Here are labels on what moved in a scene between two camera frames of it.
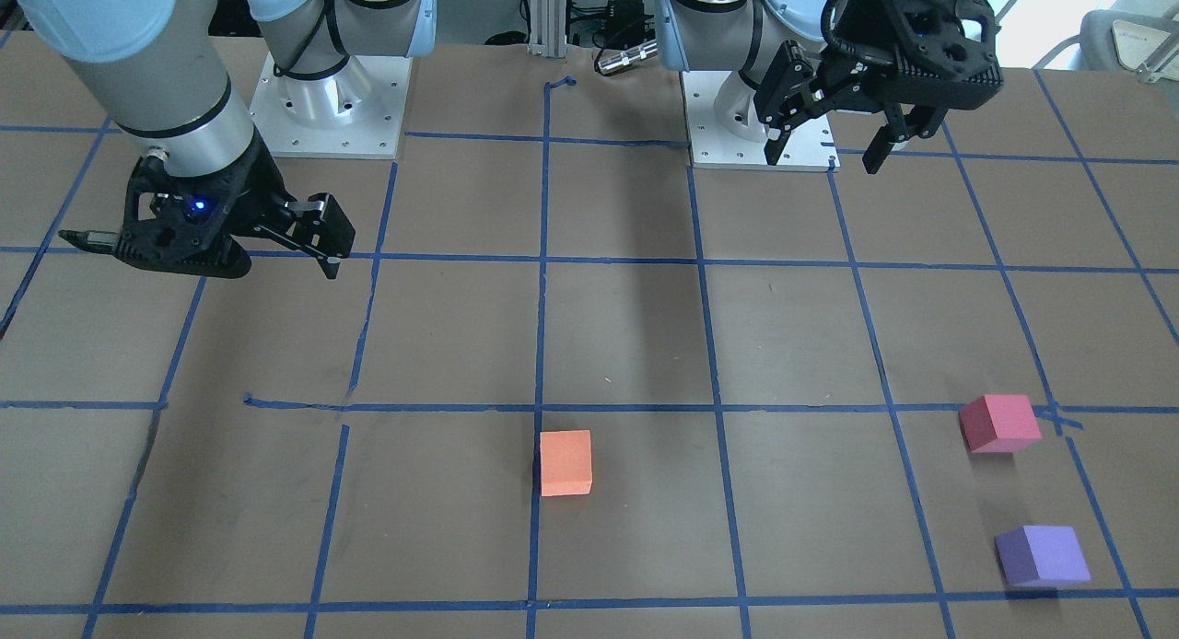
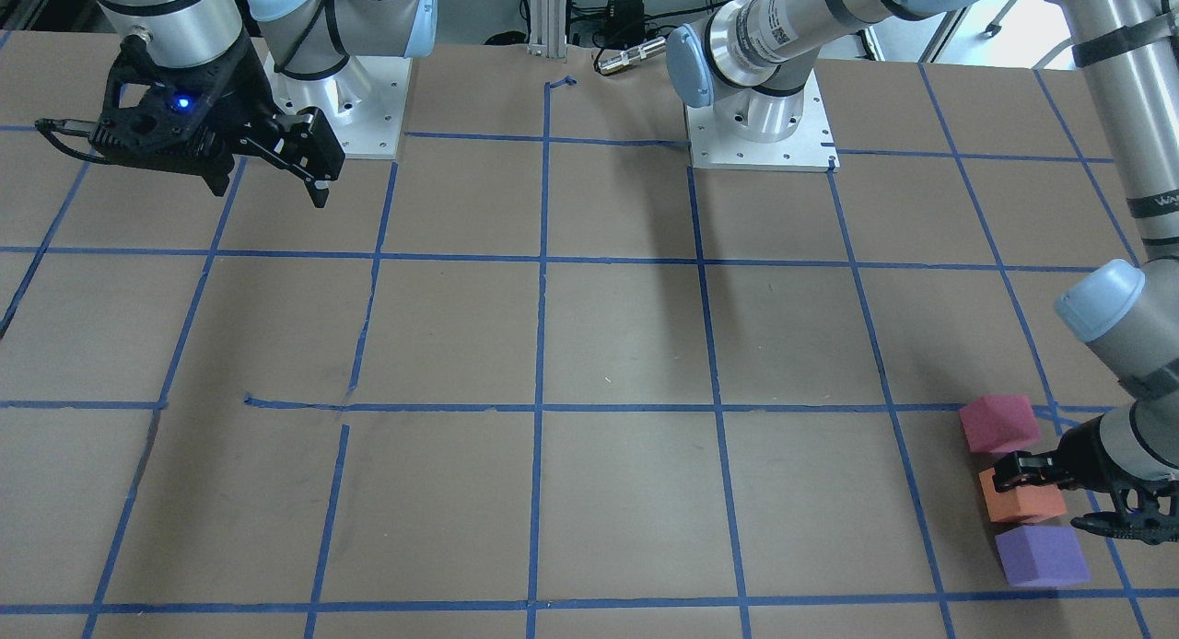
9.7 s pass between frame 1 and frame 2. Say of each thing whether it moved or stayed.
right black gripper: moved
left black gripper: moved
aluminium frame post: stayed
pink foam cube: stayed
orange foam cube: moved
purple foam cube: stayed
